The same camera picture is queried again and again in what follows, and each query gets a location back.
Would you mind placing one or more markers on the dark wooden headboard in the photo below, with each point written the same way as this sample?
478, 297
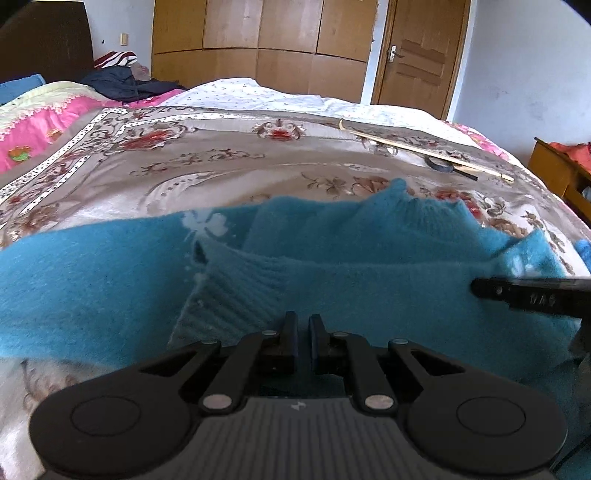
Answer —
44, 41

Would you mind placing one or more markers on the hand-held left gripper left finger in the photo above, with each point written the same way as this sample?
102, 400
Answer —
291, 339

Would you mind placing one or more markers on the dark tape roll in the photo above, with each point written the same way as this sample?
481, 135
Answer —
438, 164

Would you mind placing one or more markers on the dark blue clothes pile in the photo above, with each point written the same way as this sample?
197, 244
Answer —
122, 83

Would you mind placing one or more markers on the floral beige blanket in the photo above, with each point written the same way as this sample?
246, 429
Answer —
184, 157

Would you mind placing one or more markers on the red white striped cloth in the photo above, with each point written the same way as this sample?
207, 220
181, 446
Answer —
115, 59

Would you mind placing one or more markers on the wooden wardrobe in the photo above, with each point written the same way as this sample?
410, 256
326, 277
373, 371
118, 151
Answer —
263, 39

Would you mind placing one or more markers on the long wooden stick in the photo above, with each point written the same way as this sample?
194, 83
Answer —
415, 147

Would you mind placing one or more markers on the brown wooden door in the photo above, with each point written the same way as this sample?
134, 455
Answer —
418, 57

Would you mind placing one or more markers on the blue knitted sweater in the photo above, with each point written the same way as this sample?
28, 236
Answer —
369, 267

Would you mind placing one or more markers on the light blue folded cloth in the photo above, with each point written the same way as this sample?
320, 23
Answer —
18, 87

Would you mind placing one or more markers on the orange cloth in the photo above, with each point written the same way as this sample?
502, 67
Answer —
572, 152

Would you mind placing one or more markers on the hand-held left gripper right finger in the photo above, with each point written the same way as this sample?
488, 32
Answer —
315, 341

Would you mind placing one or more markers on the white dotted bed sheet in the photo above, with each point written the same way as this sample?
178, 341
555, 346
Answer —
286, 94

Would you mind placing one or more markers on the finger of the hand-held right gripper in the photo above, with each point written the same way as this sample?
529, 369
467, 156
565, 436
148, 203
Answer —
531, 295

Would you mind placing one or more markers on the pink cartoon quilt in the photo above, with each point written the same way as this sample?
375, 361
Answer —
41, 115

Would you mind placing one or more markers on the wooden nightstand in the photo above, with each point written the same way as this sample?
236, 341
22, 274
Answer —
556, 170

